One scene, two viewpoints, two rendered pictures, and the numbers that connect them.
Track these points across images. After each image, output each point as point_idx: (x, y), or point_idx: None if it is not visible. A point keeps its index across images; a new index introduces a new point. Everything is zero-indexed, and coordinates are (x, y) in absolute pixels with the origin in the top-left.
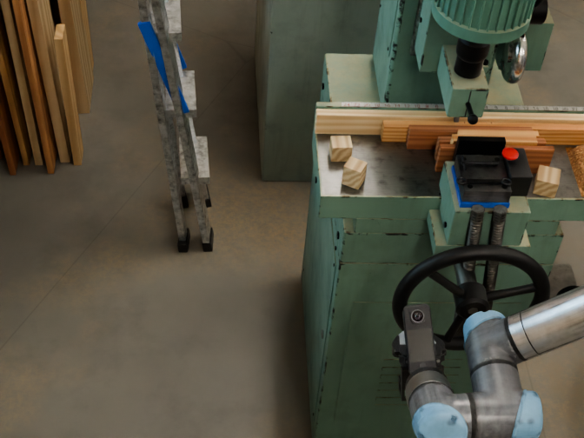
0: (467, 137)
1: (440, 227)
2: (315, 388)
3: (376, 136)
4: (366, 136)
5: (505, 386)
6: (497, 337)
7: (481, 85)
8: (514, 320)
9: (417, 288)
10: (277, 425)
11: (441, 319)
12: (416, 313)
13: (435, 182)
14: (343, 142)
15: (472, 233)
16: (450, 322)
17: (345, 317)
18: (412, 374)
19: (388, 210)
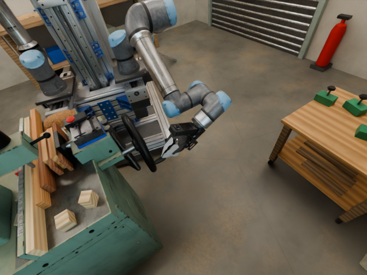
0: (56, 144)
1: (109, 157)
2: (147, 250)
3: (46, 210)
4: (47, 216)
5: (195, 88)
6: (177, 94)
7: (17, 133)
8: (170, 89)
9: (120, 190)
10: (159, 267)
11: (124, 187)
12: (176, 126)
13: (81, 166)
14: (61, 216)
15: (116, 135)
16: (123, 185)
17: (138, 221)
18: (199, 126)
19: (104, 183)
